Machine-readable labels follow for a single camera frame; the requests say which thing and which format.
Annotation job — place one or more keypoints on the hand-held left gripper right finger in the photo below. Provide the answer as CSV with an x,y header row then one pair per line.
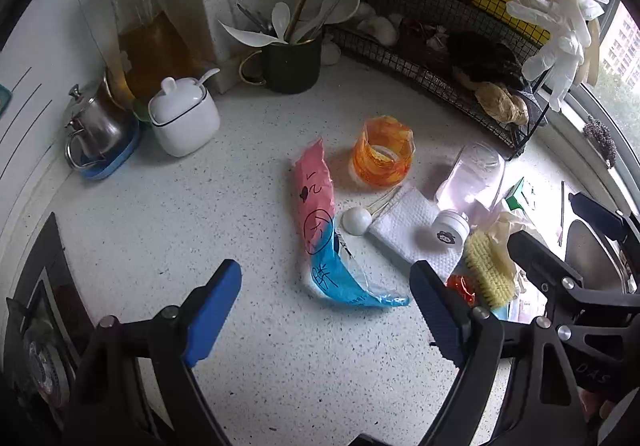
x,y
440,316

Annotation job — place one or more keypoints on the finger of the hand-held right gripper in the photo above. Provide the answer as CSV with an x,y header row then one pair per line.
x,y
540,261
600,221

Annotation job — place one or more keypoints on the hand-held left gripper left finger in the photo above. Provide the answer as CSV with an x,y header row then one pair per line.
x,y
215,311

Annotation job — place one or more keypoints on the white paper towel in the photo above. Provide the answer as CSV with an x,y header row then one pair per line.
x,y
407,221

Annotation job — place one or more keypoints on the white plastic measuring scoop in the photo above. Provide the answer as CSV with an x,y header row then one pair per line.
x,y
355,220

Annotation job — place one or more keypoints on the person's right hand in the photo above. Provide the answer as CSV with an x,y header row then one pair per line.
x,y
597,408

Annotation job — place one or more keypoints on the steel sink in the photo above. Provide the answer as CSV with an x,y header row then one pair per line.
x,y
595,251

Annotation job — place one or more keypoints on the orange-red wrapper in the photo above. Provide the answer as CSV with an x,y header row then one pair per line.
x,y
460,288

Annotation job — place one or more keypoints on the cream crumpled plastic bag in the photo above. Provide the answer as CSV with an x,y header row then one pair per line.
x,y
505,226

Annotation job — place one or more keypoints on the yellow scrub brush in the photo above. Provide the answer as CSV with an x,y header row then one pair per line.
x,y
487,271

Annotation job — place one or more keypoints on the green packet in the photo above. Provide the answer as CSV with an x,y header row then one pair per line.
x,y
515,198

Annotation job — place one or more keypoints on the small white capped bottle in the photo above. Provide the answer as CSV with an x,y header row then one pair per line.
x,y
450,231

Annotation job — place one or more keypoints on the clear plastic bottle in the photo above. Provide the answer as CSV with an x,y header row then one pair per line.
x,y
470,176

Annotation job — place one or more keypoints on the pink and blue plastic bag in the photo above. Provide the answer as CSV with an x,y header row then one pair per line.
x,y
315,196

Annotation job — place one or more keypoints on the ginger root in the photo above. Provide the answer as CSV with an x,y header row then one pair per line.
x,y
502,101

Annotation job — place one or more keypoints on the black gas stove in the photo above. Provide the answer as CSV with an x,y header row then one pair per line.
x,y
55,266

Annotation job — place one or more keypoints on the orange plastic cup wrapper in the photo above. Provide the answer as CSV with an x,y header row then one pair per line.
x,y
370,161

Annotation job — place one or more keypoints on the cream rubber glove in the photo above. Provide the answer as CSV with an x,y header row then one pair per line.
x,y
592,51

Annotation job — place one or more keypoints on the blue plastic tray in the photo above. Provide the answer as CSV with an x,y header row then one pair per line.
x,y
117,159

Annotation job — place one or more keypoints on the window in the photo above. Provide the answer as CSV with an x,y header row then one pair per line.
x,y
620,41

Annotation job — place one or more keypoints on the white rubber glove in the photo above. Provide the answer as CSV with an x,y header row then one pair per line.
x,y
560,41

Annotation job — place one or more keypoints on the white ceramic sugar jar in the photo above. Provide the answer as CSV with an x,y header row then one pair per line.
x,y
182,121

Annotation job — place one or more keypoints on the black plastic bag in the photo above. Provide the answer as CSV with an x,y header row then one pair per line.
x,y
485,56

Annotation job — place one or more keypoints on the steel oil pot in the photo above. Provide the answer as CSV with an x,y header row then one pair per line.
x,y
100,126

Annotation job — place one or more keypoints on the small white jar spoon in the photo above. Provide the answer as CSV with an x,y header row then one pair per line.
x,y
207,75

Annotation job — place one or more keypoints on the dark red plastic bag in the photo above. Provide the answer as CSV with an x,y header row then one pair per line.
x,y
425,39

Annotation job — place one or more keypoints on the dark green mug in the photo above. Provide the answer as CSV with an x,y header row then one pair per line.
x,y
292,66

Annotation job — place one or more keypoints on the glass oil carafe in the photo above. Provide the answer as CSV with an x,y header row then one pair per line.
x,y
150,46

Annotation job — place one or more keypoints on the garlic bulb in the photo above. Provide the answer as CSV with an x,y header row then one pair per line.
x,y
330,51
365,9
382,29

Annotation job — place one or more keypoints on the metal utensils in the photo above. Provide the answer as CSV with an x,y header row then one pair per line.
x,y
250,11

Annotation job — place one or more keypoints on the large white ceramic spoon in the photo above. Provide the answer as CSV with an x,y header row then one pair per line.
x,y
335,6

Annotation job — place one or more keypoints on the kitchen wall sticker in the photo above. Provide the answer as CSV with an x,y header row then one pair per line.
x,y
4,99

